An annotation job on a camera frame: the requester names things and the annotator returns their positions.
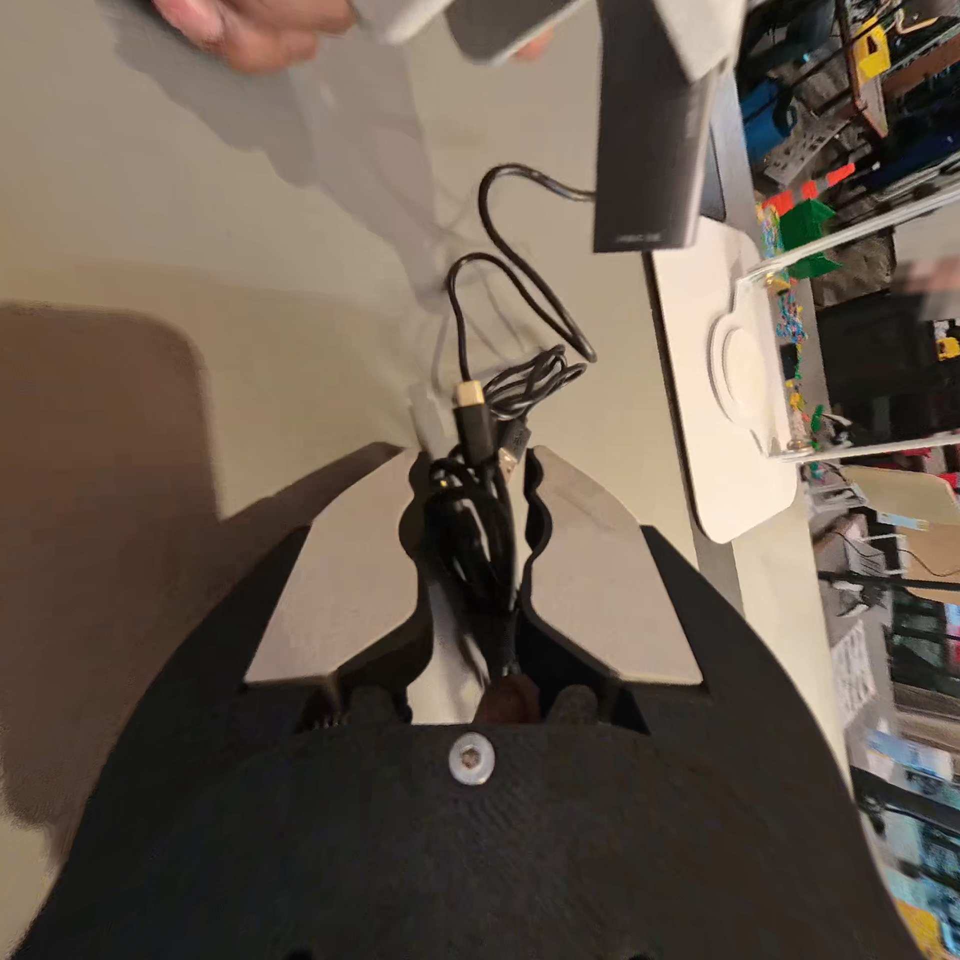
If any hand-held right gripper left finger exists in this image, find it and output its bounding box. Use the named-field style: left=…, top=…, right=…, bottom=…
left=242, top=442, right=436, bottom=711

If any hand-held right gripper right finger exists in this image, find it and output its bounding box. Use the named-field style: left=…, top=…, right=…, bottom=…
left=519, top=444, right=706, bottom=710

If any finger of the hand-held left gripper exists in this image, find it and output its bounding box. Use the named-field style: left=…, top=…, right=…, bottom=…
left=651, top=0, right=753, bottom=81

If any grey usb hub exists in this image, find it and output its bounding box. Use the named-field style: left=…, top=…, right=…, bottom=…
left=591, top=0, right=715, bottom=255

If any strapped black cable bundle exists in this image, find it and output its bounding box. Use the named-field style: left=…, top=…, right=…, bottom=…
left=408, top=343, right=594, bottom=680

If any thin black usb-c cable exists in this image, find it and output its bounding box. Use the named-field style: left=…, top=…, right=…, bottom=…
left=446, top=163, right=600, bottom=385

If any person's left hand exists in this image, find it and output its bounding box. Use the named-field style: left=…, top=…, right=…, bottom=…
left=148, top=0, right=359, bottom=74

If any green plastic bin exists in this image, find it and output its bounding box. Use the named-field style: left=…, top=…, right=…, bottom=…
left=778, top=197, right=846, bottom=280

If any pile of toy bricks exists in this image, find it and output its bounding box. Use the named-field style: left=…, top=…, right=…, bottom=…
left=752, top=191, right=852, bottom=455

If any beige chair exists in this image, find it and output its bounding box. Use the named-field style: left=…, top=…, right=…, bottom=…
left=838, top=463, right=960, bottom=603

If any white stand frame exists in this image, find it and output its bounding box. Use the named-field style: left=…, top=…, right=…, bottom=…
left=707, top=197, right=960, bottom=464

